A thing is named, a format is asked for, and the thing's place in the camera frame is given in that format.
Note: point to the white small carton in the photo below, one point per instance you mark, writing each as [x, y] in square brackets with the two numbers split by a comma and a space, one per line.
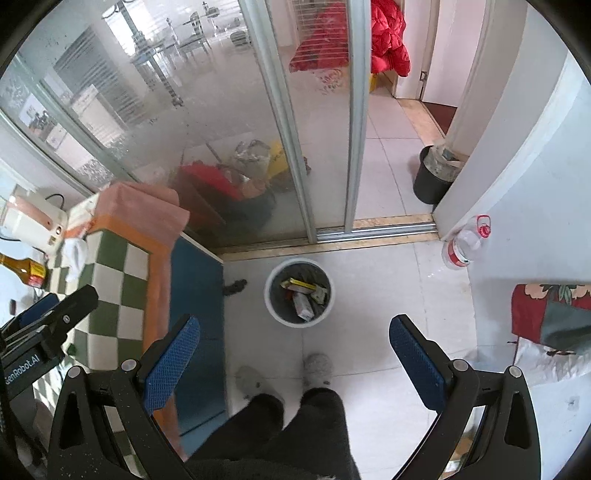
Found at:
[304, 308]

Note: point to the blue cabinet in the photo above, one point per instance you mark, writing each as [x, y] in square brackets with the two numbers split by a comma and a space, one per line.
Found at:
[198, 323]

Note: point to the white chair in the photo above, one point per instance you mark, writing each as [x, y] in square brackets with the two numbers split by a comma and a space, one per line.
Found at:
[196, 33]

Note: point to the clear plastic water bottle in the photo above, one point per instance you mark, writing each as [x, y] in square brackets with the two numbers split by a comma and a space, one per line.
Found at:
[463, 247]

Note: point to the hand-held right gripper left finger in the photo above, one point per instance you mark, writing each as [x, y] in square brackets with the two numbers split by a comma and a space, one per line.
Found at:
[173, 364]

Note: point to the red bucket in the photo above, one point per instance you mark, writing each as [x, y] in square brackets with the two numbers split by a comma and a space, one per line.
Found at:
[212, 184]

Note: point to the narrow sliding glass door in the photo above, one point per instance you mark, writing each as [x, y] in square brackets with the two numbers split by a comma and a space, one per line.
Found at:
[358, 138]

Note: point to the white crumpled tissue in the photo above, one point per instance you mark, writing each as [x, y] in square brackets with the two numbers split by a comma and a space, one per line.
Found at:
[76, 254]

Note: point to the yellow bag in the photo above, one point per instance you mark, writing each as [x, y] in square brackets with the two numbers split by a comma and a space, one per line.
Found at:
[277, 158]

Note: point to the silver crumpled bag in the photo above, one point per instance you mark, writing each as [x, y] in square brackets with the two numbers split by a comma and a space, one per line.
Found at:
[251, 154]

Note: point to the person's left leg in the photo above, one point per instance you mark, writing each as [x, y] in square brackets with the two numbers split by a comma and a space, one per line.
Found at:
[254, 443]

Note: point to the dark crumpled scrap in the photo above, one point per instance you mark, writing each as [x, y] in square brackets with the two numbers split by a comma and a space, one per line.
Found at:
[233, 287]

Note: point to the white box appliance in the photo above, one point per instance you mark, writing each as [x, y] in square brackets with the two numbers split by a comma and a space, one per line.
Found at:
[32, 219]

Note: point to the floral red cloth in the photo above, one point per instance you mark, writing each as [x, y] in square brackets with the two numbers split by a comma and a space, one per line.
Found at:
[549, 318]

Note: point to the red down jacket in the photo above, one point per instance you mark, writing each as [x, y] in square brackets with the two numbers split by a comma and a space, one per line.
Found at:
[390, 39]

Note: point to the yellow flat packet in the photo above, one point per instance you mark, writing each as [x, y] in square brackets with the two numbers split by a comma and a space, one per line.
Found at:
[300, 284]

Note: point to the green white checkered tablecloth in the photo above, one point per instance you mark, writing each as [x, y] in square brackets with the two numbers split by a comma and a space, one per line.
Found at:
[111, 295]

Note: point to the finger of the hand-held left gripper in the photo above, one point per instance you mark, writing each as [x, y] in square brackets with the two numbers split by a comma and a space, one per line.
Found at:
[39, 310]
[74, 307]

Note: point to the black waste bin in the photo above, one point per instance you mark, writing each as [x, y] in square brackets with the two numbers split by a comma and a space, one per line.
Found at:
[431, 182]

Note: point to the person's right leg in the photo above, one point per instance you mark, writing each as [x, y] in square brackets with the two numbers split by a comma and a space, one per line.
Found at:
[321, 438]

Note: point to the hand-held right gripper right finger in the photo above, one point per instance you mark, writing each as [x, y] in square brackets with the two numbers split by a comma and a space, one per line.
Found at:
[415, 364]

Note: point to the person's leg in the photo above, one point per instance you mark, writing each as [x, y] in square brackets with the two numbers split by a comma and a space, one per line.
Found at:
[254, 443]
[321, 438]

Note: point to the red quilt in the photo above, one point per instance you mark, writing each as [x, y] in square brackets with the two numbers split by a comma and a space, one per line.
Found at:
[318, 48]

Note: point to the white round waste bin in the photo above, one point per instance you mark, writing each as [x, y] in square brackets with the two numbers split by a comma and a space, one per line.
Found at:
[272, 307]

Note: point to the dark red doormat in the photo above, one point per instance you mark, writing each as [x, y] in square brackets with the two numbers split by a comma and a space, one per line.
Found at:
[441, 115]

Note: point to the wide sliding glass door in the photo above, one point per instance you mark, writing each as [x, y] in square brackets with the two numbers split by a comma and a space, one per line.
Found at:
[286, 138]

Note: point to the grey fluffy slipper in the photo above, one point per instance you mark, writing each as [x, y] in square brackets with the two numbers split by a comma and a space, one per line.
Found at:
[251, 381]
[318, 367]

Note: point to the grey small box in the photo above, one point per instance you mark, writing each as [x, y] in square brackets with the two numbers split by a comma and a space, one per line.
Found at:
[320, 294]

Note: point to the peach white carton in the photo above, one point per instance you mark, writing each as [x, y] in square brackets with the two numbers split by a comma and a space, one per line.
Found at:
[82, 216]

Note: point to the amber glass bottle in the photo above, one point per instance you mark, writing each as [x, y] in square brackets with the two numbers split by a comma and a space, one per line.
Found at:
[25, 270]

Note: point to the white plastic bag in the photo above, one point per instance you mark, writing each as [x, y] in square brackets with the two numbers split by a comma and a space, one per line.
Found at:
[549, 367]

